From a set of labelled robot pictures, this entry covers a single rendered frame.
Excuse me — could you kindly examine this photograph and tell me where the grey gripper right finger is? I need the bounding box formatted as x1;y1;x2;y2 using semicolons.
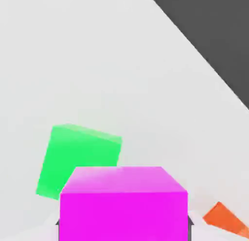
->
187;209;234;241

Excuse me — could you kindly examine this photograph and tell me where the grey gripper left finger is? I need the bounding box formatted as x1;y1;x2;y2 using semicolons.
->
23;210;60;241

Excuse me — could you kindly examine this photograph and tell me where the small magenta cube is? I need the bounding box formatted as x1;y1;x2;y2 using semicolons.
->
59;166;189;241

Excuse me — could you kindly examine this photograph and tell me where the small orange cube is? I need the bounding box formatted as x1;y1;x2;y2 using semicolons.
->
202;201;249;239

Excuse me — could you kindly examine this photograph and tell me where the small green cube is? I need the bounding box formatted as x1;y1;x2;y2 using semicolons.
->
35;123;123;201

